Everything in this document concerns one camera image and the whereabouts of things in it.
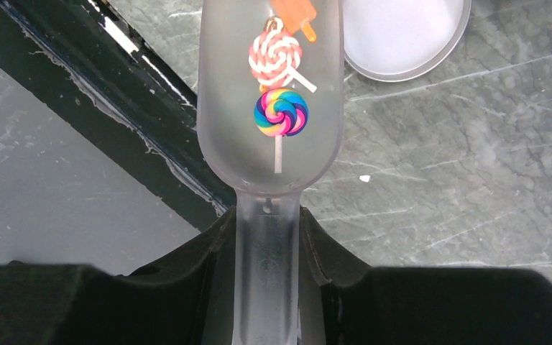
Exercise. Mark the orange popsicle candy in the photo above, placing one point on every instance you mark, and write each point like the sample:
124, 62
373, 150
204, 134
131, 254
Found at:
296, 15

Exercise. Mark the round white jar lid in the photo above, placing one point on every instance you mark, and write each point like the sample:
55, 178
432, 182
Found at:
396, 41

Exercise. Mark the clear plastic scoop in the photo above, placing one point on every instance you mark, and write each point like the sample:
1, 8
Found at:
266, 253

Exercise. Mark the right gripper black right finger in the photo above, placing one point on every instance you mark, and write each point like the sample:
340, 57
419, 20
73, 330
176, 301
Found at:
343, 300

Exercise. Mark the pink white swirl lollipop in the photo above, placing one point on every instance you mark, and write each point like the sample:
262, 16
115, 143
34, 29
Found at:
274, 58

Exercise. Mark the rainbow swirl lollipop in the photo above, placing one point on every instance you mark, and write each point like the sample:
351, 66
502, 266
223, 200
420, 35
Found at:
279, 113

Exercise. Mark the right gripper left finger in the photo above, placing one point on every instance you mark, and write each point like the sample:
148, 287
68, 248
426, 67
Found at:
184, 297

